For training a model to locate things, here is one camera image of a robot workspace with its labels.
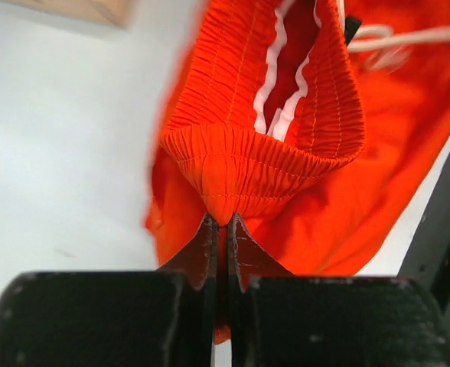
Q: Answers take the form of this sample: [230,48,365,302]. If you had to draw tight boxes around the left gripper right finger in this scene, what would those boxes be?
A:
[227,214,450,366]

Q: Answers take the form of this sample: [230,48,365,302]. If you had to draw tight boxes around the wooden clothes rack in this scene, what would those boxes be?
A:
[2,0,135,28]

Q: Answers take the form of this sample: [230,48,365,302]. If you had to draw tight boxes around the orange shorts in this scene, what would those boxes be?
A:
[143,0,450,345]

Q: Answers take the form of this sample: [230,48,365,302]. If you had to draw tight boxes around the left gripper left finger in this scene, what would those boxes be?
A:
[0,216,217,367]

